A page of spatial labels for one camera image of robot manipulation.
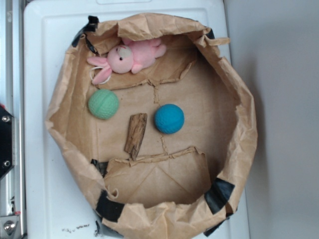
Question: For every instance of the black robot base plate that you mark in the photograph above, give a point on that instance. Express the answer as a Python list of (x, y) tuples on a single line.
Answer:
[(7, 160)]

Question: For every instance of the brown wood piece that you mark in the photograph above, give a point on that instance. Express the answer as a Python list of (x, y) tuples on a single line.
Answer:
[(136, 132)]

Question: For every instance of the green textured ball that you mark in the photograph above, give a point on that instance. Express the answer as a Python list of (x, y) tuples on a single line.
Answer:
[(103, 104)]

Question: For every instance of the pink plush bunny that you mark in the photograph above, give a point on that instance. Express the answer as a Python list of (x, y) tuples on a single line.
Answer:
[(131, 56)]

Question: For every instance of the aluminium frame rail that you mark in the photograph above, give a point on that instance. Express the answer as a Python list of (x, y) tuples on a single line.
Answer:
[(12, 187)]

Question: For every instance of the brown paper bag tray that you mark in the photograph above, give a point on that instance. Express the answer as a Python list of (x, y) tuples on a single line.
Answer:
[(181, 184)]

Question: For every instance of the blue textured ball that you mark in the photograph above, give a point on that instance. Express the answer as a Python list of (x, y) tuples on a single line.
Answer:
[(169, 119)]

